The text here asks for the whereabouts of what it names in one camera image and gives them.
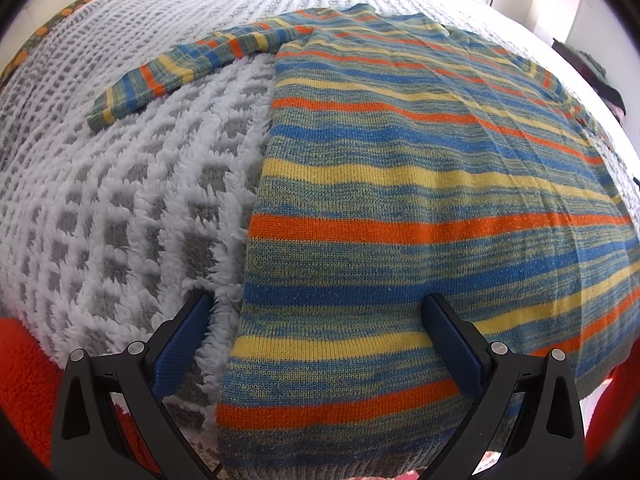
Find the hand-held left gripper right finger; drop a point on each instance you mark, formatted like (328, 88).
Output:
(452, 340)

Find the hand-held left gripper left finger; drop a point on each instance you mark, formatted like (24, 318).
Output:
(181, 336)

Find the striped knit sweater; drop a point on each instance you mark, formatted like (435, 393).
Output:
(410, 220)

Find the dark clothes pile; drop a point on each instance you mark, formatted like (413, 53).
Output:
(592, 72)

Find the white grey checked fleece blanket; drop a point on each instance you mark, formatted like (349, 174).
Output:
(130, 210)

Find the red-orange fleece blanket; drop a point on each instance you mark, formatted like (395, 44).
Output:
(30, 375)

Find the orange floral bed sheet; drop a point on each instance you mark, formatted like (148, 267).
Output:
(60, 7)

